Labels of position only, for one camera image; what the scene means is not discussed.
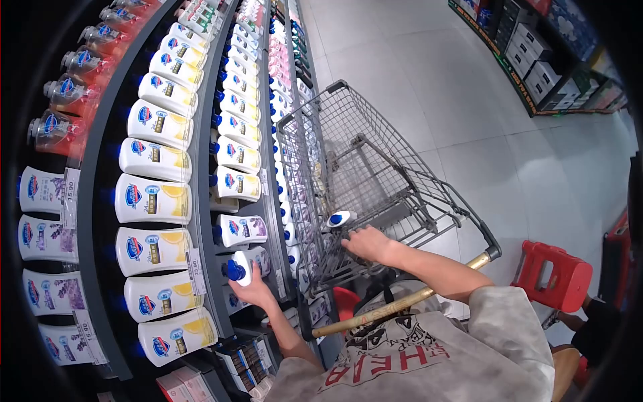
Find person's right hand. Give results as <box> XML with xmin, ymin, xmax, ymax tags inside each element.
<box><xmin>341</xmin><ymin>224</ymin><xmax>400</xmax><ymax>263</ymax></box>

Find red plastic rack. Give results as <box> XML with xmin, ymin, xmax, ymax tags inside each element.
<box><xmin>597</xmin><ymin>209</ymin><xmax>632</xmax><ymax>309</ymax></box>

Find person's right fingers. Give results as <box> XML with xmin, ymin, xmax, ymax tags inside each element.
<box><xmin>341</xmin><ymin>227</ymin><xmax>370</xmax><ymax>253</ymax></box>

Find person's left hand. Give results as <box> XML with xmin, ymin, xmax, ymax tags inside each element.
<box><xmin>228</xmin><ymin>262</ymin><xmax>278</xmax><ymax>310</ymax></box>

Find full shop shelf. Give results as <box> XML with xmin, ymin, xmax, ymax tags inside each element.
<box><xmin>15</xmin><ymin>0</ymin><xmax>347</xmax><ymax>402</ymax></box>

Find white bottle blue cap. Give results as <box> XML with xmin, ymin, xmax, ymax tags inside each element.
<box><xmin>326</xmin><ymin>210</ymin><xmax>358</xmax><ymax>228</ymax></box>
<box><xmin>227</xmin><ymin>250</ymin><xmax>263</xmax><ymax>287</ymax></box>

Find grey wire shopping cart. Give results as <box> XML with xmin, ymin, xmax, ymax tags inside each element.
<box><xmin>275</xmin><ymin>79</ymin><xmax>503</xmax><ymax>339</ymax></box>

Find person's body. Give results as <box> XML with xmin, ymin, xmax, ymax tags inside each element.
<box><xmin>265</xmin><ymin>281</ymin><xmax>556</xmax><ymax>402</ymax></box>

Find shop shelf with cartons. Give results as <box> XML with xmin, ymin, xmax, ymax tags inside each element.
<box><xmin>448</xmin><ymin>0</ymin><xmax>630</xmax><ymax>118</ymax></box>

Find red rounded plastic object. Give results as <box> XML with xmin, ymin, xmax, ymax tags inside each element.
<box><xmin>333</xmin><ymin>286</ymin><xmax>362</xmax><ymax>323</ymax></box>

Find red plastic stool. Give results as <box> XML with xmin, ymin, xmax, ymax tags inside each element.
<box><xmin>511</xmin><ymin>240</ymin><xmax>594</xmax><ymax>314</ymax></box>

